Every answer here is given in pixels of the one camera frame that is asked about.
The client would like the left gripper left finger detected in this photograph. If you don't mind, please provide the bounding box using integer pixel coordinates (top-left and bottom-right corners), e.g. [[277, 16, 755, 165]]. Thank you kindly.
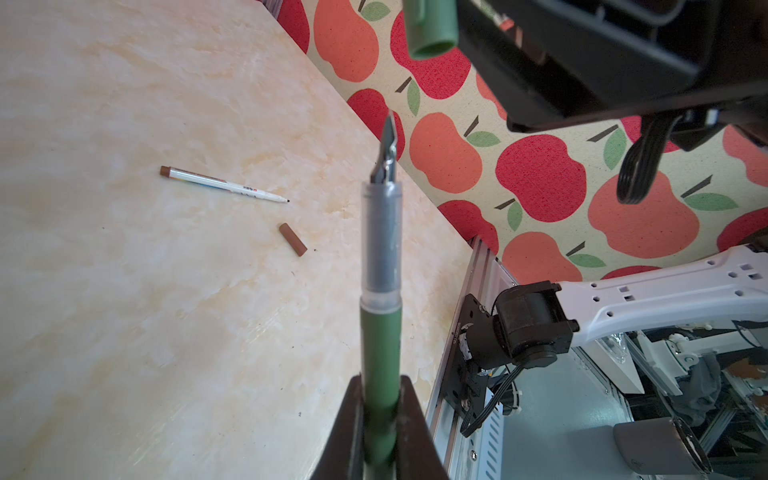
[[310, 375, 365, 480]]

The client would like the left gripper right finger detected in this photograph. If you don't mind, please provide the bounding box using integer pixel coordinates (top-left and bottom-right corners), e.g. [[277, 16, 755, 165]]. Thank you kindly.
[[395, 375, 449, 480]]

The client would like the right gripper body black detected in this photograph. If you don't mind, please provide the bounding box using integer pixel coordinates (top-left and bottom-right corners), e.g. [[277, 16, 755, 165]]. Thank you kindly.
[[457, 1, 767, 139]]

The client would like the green pen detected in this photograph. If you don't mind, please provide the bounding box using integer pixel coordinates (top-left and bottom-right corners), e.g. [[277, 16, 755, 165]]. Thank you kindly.
[[360, 112, 402, 479]]

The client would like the green pen cap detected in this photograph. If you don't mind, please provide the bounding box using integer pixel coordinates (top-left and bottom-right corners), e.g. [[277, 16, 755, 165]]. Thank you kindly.
[[403, 0, 459, 61]]

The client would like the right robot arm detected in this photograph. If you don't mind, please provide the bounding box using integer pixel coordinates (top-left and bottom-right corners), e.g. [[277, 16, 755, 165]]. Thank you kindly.
[[454, 1, 767, 370]]

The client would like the brown pen cap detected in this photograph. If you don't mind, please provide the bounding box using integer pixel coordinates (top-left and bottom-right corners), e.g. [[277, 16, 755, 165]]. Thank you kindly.
[[278, 223, 308, 257]]

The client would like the white pen brown end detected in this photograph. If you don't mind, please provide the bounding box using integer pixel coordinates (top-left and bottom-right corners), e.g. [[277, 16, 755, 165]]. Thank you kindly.
[[159, 166, 290, 203]]

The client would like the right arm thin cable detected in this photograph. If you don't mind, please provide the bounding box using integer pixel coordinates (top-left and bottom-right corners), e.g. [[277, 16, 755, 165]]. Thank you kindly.
[[616, 113, 682, 205]]

